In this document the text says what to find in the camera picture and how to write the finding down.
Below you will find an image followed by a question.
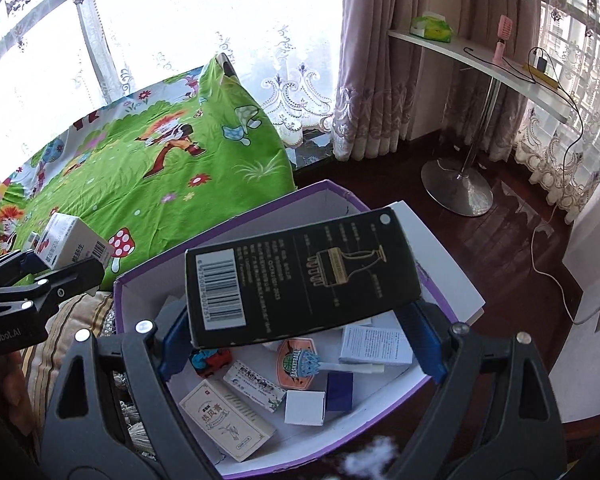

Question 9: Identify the white cable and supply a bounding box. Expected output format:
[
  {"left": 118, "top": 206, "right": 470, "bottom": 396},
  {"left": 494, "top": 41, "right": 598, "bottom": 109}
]
[{"left": 530, "top": 220, "right": 600, "bottom": 326}]

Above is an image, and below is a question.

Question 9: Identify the purple cardboard box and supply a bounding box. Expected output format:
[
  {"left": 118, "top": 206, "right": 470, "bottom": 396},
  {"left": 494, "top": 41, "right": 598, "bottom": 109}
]
[{"left": 112, "top": 179, "right": 487, "bottom": 479}]

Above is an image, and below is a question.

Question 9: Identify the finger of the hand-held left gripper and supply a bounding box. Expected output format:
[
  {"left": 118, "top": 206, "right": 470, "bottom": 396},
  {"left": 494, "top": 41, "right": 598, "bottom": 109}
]
[
  {"left": 0, "top": 249, "right": 46, "bottom": 291},
  {"left": 0, "top": 257, "right": 106, "bottom": 315}
]

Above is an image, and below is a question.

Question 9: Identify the cream tassel fringe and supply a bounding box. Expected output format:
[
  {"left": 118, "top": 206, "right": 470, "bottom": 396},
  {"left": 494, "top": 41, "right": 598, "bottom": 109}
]
[{"left": 100, "top": 305, "right": 158, "bottom": 461}]

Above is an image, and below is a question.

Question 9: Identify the cream cardboard box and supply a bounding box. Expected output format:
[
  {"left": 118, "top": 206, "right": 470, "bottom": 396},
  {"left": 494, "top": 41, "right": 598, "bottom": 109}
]
[{"left": 178, "top": 379, "right": 277, "bottom": 463}]

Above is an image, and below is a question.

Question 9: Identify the white toothbrush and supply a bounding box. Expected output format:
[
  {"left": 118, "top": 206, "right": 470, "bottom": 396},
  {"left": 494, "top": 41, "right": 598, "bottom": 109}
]
[{"left": 299, "top": 350, "right": 386, "bottom": 377}]

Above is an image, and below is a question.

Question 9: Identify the mauve curtain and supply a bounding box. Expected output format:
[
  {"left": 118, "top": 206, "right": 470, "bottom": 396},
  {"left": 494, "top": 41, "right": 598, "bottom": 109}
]
[
  {"left": 330, "top": 0, "right": 421, "bottom": 161},
  {"left": 440, "top": 0, "right": 543, "bottom": 136}
]

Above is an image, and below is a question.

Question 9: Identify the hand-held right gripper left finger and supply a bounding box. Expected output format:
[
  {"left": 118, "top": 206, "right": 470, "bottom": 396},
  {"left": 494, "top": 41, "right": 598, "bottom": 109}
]
[{"left": 40, "top": 300, "right": 221, "bottom": 480}]

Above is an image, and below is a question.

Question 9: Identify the green tissue box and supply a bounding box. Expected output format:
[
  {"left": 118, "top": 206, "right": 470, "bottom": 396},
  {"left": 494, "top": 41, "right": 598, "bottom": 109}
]
[{"left": 411, "top": 11, "right": 454, "bottom": 43}]

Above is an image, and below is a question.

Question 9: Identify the striped plush cushion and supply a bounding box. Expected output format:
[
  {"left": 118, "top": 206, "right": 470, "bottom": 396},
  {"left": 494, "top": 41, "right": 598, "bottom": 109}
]
[{"left": 20, "top": 290, "right": 116, "bottom": 436}]

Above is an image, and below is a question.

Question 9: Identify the red toy car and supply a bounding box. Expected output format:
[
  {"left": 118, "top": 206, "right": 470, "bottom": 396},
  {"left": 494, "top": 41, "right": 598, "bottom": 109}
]
[{"left": 189, "top": 347, "right": 234, "bottom": 380}]

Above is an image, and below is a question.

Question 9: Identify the white fluff tuft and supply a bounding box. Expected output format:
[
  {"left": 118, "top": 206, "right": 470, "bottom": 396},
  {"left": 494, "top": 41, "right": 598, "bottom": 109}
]
[{"left": 340, "top": 435, "right": 398, "bottom": 480}]

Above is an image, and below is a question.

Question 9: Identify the orange basketball badge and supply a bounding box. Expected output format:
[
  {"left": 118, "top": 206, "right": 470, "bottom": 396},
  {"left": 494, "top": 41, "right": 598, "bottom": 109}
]
[{"left": 275, "top": 337, "right": 317, "bottom": 392}]

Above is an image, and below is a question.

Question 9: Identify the white medicine box with barcode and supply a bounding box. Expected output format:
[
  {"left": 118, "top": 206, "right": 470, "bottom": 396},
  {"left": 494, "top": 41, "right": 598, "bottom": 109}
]
[{"left": 34, "top": 213, "right": 115, "bottom": 272}]

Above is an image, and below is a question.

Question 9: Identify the plain white box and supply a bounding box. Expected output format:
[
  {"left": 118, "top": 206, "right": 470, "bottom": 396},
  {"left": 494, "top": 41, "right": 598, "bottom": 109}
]
[{"left": 284, "top": 389, "right": 327, "bottom": 427}]

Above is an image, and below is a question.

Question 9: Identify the black box with barcode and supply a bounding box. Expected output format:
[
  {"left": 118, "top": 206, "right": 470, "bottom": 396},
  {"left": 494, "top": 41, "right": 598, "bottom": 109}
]
[{"left": 185, "top": 206, "right": 423, "bottom": 350}]

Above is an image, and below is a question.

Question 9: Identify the white lace curtain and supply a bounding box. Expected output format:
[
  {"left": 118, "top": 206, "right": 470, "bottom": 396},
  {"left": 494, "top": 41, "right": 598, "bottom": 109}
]
[
  {"left": 510, "top": 0, "right": 600, "bottom": 226},
  {"left": 0, "top": 0, "right": 341, "bottom": 176}
]

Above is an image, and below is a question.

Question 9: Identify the white side table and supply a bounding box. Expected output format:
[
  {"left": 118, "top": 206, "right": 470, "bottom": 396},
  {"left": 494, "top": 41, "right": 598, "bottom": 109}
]
[{"left": 387, "top": 27, "right": 571, "bottom": 218}]

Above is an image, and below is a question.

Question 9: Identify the dark blue box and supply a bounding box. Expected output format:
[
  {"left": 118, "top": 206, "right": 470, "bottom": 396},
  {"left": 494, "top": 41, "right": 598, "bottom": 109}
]
[{"left": 326, "top": 372, "right": 355, "bottom": 412}]

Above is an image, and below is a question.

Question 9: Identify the green printed blanket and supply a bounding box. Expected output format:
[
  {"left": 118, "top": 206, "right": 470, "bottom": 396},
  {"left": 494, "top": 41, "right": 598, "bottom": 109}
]
[{"left": 0, "top": 57, "right": 297, "bottom": 293}]

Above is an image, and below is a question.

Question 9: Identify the pink handheld fan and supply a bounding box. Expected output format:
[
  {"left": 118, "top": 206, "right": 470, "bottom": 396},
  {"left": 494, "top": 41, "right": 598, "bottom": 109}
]
[{"left": 495, "top": 14, "right": 515, "bottom": 66}]

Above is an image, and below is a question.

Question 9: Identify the white box with text lines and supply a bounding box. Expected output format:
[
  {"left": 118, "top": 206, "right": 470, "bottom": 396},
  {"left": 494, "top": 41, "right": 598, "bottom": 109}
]
[{"left": 339, "top": 324, "right": 414, "bottom": 367}]

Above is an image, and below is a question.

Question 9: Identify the white box with green print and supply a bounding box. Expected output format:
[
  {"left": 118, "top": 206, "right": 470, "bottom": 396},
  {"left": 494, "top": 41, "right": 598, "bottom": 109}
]
[{"left": 223, "top": 359, "right": 287, "bottom": 414}]

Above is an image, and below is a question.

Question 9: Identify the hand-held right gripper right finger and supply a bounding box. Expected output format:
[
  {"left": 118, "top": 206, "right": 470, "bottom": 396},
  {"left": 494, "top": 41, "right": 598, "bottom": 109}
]
[{"left": 395, "top": 297, "right": 568, "bottom": 480}]

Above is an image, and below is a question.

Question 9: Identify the black cable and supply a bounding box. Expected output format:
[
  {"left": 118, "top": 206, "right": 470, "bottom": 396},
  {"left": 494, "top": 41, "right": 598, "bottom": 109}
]
[{"left": 462, "top": 46, "right": 588, "bottom": 211}]

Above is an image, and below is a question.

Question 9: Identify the white window frame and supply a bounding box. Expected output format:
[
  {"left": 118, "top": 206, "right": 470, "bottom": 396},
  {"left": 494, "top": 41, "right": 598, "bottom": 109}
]
[{"left": 0, "top": 0, "right": 146, "bottom": 106}]

